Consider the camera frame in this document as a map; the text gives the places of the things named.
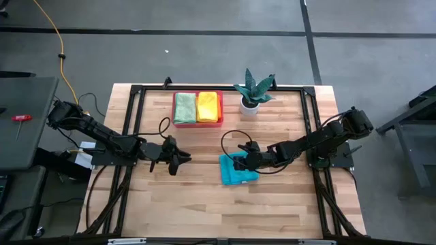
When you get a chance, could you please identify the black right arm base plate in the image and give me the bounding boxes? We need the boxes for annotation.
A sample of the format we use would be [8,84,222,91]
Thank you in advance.
[305,141,355,169]

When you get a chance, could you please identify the black aluminium table frame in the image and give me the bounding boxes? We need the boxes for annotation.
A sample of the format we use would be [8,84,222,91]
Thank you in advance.
[76,77,367,245]

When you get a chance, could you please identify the silver metal bracket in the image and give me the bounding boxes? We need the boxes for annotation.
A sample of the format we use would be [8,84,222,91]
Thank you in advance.
[108,238,147,245]
[298,239,337,245]

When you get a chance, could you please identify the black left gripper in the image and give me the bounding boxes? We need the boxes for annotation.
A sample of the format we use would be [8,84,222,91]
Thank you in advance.
[139,135,192,165]

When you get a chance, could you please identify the grey metal cart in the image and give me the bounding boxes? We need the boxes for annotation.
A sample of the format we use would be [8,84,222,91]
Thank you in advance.
[375,84,436,200]

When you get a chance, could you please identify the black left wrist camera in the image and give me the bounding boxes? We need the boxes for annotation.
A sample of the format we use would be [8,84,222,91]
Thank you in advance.
[168,157,180,176]

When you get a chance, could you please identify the green snake plant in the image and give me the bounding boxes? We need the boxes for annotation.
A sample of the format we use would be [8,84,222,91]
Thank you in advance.
[233,67,276,105]

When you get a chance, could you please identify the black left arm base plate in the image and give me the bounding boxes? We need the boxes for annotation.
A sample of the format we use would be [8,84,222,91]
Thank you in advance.
[90,142,140,167]

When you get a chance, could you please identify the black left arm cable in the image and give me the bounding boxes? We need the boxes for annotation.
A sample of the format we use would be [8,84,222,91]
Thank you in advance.
[136,116,171,139]

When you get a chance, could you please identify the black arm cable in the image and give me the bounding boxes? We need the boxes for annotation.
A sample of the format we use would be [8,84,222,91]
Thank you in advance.
[220,129,297,175]
[136,116,171,139]

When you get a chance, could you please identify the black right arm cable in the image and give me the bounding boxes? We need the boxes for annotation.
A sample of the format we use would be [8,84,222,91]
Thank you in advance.
[220,129,297,175]

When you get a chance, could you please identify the yellow microfiber towel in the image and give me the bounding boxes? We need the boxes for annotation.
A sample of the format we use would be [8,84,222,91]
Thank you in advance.
[196,91,219,123]

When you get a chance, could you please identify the green microfiber towel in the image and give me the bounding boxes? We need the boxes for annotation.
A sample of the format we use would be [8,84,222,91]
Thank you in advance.
[173,92,198,125]

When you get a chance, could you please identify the pink plastic bin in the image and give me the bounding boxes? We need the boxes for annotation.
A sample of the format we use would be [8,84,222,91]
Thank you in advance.
[171,90,225,129]

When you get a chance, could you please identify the yellow floor cable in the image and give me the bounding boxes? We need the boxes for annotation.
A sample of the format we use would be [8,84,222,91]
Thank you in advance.
[33,0,80,105]

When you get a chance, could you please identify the white power box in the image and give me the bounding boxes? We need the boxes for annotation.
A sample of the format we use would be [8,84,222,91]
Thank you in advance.
[73,141,96,170]

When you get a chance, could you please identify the white plant pot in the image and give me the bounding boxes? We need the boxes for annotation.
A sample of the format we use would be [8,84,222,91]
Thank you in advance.
[239,96,261,116]

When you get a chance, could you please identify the teal microfiber towel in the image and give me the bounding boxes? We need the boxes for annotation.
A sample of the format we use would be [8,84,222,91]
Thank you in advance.
[219,151,260,186]

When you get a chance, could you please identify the grey side table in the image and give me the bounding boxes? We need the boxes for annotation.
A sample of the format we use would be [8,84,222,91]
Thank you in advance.
[0,76,59,171]

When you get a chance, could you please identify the red T-handle hex key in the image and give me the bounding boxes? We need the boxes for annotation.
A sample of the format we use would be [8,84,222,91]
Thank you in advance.
[11,114,33,142]

